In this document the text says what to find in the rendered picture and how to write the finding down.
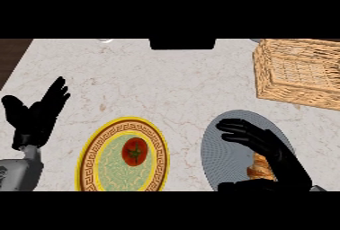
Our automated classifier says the red tomato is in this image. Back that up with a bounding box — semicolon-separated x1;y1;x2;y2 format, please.
121;137;149;167

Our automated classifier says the grey oval placemat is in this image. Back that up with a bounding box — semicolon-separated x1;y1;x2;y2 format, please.
200;109;297;191

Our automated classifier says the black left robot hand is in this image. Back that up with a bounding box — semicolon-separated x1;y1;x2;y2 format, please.
0;75;73;152

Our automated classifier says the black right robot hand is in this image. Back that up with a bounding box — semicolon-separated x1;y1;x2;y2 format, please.
216;118;314;192

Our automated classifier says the golden croissant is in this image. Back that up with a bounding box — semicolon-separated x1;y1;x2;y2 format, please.
246;152;278;181

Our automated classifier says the black appliance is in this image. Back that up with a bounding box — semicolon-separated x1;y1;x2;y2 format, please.
149;38;217;51

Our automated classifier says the wicker basket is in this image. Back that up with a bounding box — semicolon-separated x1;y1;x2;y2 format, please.
251;38;340;111

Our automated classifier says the yellow patterned plate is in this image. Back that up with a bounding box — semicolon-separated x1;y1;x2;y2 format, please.
74;116;172;192

